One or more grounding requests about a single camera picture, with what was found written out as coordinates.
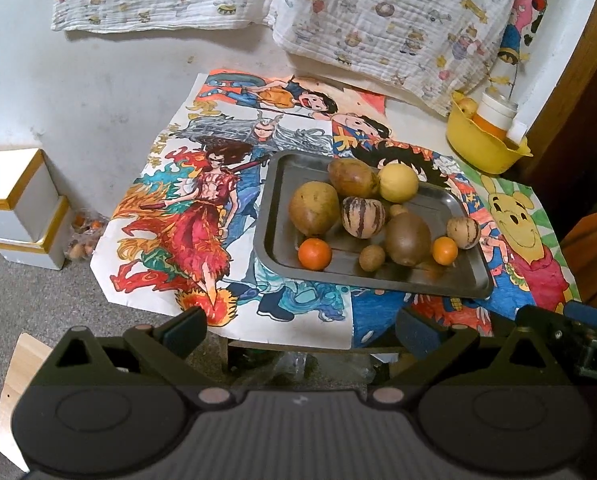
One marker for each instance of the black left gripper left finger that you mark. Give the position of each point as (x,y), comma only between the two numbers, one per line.
(143,356)

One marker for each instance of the yellow lemon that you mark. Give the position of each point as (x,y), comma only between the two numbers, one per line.
(398,183)

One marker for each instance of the yellow plastic bowl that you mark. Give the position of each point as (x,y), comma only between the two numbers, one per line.
(477,147)

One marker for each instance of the white and orange cup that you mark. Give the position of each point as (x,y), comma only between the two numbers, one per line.
(495,113)

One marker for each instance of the white box gold trim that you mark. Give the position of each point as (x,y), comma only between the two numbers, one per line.
(35,218)

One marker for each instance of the white printed quilted blanket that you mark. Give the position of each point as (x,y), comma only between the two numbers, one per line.
(429,48)

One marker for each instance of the bag of small fruits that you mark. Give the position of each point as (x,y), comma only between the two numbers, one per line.
(85,231)

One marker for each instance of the yellow apple in bowl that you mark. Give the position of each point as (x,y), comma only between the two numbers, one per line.
(468,106)

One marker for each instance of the large brown kiwi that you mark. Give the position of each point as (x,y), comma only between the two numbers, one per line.
(407,239)

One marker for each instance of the small orange tangerine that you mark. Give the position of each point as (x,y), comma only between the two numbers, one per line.
(445,251)
(314,254)

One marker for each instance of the small brown kiwi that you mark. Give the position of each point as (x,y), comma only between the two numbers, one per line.
(372,258)

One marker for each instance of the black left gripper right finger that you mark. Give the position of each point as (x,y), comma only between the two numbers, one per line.
(466,369)

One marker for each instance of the wooden board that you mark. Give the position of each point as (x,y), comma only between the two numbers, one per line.
(28,356)

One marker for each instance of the large striped pepino melon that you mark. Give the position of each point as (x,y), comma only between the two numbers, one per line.
(362,217)

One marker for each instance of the cartoon drawing paper mat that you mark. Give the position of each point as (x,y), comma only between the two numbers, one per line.
(183,235)

